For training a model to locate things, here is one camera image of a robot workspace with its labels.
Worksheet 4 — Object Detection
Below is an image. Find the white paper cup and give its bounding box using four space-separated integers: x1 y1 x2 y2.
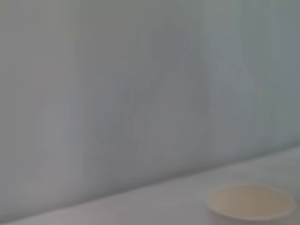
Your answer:
206 183 297 222

